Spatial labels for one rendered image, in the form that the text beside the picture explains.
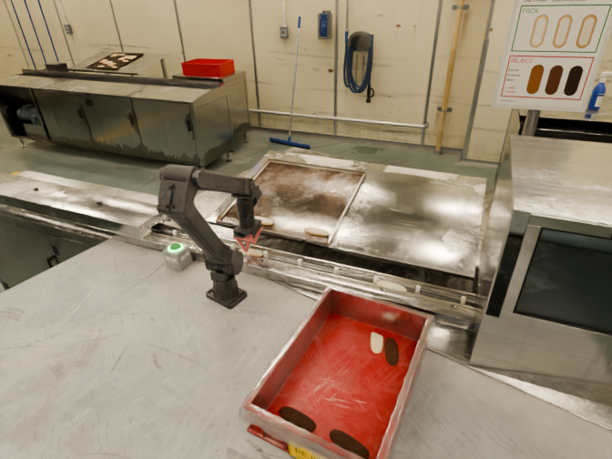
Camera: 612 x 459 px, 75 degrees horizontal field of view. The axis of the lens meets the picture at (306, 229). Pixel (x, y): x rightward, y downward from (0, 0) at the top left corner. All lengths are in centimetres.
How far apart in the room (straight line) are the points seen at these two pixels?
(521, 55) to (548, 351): 110
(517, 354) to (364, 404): 41
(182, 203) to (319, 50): 429
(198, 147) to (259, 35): 187
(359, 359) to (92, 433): 68
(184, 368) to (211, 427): 21
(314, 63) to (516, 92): 362
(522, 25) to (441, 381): 128
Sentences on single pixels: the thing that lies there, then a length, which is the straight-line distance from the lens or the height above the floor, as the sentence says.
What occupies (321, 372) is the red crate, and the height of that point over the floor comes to 82.
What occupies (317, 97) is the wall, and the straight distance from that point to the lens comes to 525.
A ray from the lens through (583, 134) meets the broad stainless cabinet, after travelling 287.
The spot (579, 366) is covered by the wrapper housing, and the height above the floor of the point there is 92.
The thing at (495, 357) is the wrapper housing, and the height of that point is 88.
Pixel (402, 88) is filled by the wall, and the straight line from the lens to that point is 493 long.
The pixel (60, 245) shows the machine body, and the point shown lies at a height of 70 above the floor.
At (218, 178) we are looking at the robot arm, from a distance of 116.
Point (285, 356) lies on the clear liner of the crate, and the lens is 105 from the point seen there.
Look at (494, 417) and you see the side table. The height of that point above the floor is 82.
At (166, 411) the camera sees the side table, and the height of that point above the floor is 82.
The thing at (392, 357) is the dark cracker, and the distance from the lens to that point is 117.
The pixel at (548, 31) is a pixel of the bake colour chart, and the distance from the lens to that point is 181.
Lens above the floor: 171
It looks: 31 degrees down
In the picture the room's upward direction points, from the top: 2 degrees counter-clockwise
